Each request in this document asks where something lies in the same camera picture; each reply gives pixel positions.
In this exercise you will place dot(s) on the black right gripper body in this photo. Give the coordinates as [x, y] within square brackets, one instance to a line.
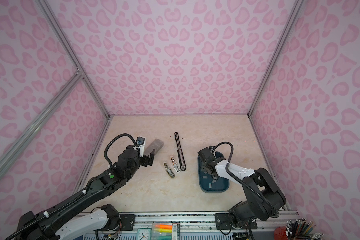
[203, 166]

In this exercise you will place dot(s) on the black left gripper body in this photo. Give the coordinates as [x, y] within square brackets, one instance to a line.
[145, 161]

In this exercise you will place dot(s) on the white mini stapler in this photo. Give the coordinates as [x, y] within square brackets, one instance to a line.
[169, 171]

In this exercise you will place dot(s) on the black long stapler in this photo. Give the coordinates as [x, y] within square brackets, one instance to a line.
[182, 163]

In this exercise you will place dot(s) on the pink mini stapler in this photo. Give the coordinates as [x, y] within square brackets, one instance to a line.
[175, 165]

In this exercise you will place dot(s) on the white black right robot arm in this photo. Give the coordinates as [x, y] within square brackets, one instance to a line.
[264, 198]

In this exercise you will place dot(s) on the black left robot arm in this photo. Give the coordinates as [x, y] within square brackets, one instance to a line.
[46, 225]

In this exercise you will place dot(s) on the grey stone block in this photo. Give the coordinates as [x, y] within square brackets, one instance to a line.
[154, 147]

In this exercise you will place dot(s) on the teal plastic tray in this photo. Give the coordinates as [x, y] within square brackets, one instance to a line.
[212, 184]

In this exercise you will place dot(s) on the highlighter pen set box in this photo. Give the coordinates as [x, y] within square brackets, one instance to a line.
[166, 231]

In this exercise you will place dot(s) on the teal alarm clock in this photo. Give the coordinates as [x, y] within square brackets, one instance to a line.
[144, 234]

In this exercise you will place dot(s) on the pencil holder with pencils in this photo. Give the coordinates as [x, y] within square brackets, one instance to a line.
[299, 229]

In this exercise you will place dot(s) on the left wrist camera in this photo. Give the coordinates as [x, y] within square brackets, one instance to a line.
[140, 141]

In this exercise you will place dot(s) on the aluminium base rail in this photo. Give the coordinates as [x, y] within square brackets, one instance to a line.
[201, 225]

